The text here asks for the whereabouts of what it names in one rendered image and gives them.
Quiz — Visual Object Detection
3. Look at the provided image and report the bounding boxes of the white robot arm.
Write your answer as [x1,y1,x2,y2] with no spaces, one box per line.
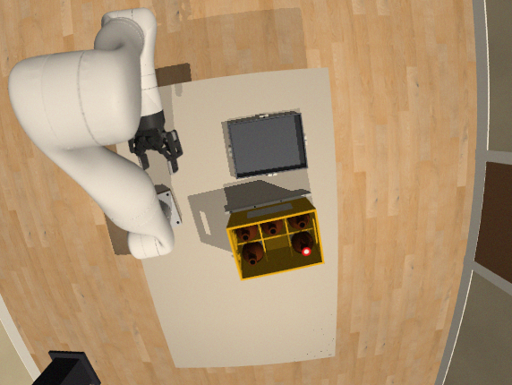
[8,7,175,259]

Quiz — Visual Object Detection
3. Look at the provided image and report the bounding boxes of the yellow plastic crate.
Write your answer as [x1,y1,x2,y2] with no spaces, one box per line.
[228,197,324,278]

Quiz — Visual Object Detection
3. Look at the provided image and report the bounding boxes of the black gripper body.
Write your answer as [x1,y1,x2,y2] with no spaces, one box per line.
[136,110,166,150]

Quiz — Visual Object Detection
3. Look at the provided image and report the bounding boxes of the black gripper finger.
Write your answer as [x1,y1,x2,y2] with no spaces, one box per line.
[128,134,149,170]
[148,130,183,175]

